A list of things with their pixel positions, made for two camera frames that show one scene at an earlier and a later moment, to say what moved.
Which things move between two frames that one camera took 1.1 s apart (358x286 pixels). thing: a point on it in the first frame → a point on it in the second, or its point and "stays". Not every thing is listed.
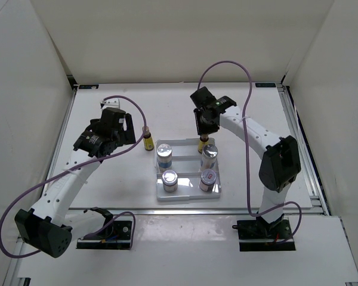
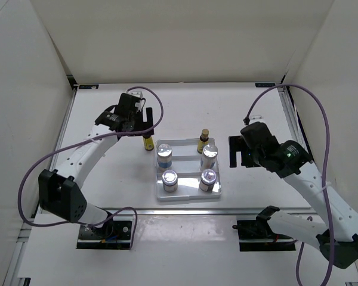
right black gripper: [201, 130] → [237, 144]
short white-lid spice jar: [207, 178] stays
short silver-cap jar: [169, 179] stays
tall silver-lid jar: [209, 158] stays
